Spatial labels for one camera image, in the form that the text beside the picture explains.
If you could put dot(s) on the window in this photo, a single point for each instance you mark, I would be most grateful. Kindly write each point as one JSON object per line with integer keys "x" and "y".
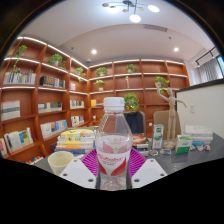
{"x": 221, "y": 65}

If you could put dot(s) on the dark upholstered chair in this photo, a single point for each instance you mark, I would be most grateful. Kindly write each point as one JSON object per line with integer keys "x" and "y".
{"x": 136, "y": 121}

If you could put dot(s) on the clear plastic water bottle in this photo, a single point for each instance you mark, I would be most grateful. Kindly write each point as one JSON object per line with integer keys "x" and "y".
{"x": 113, "y": 150}

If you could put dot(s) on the white wall switch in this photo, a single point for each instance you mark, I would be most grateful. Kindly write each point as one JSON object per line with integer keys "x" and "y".
{"x": 192, "y": 108}

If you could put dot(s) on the grey curtain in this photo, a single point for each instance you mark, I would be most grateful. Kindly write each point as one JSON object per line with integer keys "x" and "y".
{"x": 210, "y": 70}

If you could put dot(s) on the tall green white carton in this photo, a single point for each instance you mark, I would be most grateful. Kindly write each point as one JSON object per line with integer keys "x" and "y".
{"x": 157, "y": 136}

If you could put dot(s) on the stack of white books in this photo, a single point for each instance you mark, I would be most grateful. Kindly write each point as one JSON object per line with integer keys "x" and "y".
{"x": 199, "y": 133}

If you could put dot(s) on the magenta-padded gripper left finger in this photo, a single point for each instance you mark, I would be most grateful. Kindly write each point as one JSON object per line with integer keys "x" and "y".
{"x": 78, "y": 171}

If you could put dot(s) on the black ceiling track light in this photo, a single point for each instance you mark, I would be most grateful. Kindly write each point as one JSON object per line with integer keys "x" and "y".
{"x": 205, "y": 56}

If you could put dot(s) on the recessed ceiling spotlight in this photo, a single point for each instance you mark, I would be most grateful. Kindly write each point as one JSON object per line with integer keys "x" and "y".
{"x": 94, "y": 51}
{"x": 176, "y": 49}

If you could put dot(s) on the small green white box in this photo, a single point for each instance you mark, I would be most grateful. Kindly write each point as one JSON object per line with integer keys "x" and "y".
{"x": 183, "y": 144}

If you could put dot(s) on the stack of dark books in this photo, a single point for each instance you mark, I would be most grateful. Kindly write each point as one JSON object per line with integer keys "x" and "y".
{"x": 140, "y": 141}

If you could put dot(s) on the branched ceiling lamp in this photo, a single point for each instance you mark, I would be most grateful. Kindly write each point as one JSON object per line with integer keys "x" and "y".
{"x": 133, "y": 8}

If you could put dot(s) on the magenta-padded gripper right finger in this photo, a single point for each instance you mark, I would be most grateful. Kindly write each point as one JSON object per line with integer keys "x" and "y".
{"x": 148, "y": 171}

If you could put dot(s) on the wooden shelf unit with books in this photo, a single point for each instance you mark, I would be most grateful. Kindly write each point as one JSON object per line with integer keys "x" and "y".
{"x": 26, "y": 100}

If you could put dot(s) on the wooden artist mannequin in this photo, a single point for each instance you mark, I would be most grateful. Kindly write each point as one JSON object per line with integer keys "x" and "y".
{"x": 171, "y": 110}

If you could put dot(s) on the stack of colourful books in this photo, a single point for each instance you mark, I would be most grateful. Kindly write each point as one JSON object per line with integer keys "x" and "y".
{"x": 75, "y": 141}

